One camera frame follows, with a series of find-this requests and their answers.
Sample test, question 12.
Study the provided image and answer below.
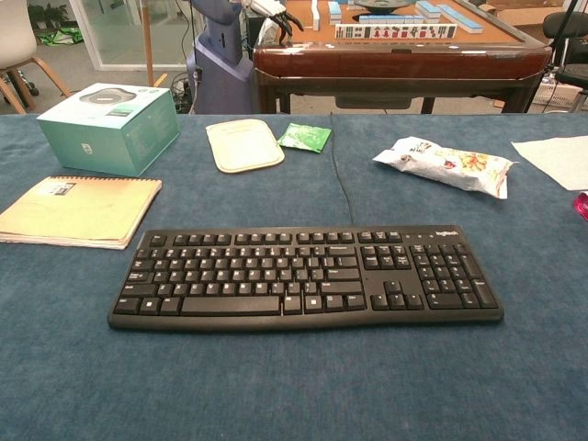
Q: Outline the thin black cable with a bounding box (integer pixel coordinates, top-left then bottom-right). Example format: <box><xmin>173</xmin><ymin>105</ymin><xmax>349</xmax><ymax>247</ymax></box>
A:
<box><xmin>329</xmin><ymin>111</ymin><xmax>357</xmax><ymax>227</ymax></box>

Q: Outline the background robot hand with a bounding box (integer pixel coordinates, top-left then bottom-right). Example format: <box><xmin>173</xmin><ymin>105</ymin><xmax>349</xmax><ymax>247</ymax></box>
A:
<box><xmin>247</xmin><ymin>0</ymin><xmax>305</xmax><ymax>47</ymax></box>

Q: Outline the blue background robot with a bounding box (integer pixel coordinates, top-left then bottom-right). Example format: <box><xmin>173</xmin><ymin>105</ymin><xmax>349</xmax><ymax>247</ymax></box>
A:
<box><xmin>186</xmin><ymin>0</ymin><xmax>254</xmax><ymax>115</ymax></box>

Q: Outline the yellow spiral-bound notebook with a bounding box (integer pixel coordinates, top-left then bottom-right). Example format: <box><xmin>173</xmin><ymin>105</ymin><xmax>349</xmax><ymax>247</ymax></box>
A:
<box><xmin>0</xmin><ymin>175</ymin><xmax>164</xmax><ymax>251</ymax></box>

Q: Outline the white paper sheet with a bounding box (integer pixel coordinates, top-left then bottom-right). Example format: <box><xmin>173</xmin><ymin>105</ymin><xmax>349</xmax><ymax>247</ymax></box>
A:
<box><xmin>511</xmin><ymin>134</ymin><xmax>588</xmax><ymax>192</ymax></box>

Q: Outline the white snack bag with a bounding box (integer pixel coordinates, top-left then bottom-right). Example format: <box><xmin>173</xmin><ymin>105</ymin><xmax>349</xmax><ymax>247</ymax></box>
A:
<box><xmin>372</xmin><ymin>136</ymin><xmax>521</xmax><ymax>200</ymax></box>

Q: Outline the black Logitech keyboard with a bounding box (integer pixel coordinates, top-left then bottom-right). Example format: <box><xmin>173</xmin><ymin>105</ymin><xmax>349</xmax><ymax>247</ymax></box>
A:
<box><xmin>107</xmin><ymin>224</ymin><xmax>505</xmax><ymax>333</ymax></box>

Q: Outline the black office chair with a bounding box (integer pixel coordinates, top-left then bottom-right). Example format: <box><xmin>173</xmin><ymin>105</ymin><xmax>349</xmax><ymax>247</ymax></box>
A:
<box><xmin>542</xmin><ymin>10</ymin><xmax>588</xmax><ymax>111</ymax></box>

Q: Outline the brown mahjong table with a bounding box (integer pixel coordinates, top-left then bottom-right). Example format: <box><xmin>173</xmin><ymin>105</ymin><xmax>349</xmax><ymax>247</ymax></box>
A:
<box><xmin>253</xmin><ymin>0</ymin><xmax>553</xmax><ymax>115</ymax></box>

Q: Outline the green foil sachet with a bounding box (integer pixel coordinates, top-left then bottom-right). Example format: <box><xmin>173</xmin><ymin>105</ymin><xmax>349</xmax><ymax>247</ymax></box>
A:
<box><xmin>277</xmin><ymin>122</ymin><xmax>333</xmax><ymax>154</ymax></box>

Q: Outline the teal product box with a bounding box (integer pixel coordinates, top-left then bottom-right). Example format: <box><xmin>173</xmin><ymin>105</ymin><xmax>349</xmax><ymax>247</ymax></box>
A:
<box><xmin>36</xmin><ymin>82</ymin><xmax>181</xmax><ymax>178</ymax></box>

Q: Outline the white plastic crate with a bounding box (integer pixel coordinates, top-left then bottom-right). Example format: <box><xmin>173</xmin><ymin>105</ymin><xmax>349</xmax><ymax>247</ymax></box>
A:
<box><xmin>532</xmin><ymin>72</ymin><xmax>588</xmax><ymax>113</ymax></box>

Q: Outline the blue table cloth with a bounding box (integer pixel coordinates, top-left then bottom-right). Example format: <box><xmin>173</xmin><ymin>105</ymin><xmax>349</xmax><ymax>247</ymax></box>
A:
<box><xmin>0</xmin><ymin>111</ymin><xmax>588</xmax><ymax>441</ymax></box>

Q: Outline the row of face-up mahjong tiles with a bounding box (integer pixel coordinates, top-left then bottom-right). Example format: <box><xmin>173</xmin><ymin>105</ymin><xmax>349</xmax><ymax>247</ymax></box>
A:
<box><xmin>334</xmin><ymin>23</ymin><xmax>458</xmax><ymax>40</ymax></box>

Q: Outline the white chair with wooden legs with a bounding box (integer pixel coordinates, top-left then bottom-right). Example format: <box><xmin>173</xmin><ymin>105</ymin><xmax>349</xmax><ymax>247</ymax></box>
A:
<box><xmin>0</xmin><ymin>0</ymin><xmax>73</xmax><ymax>115</ymax></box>

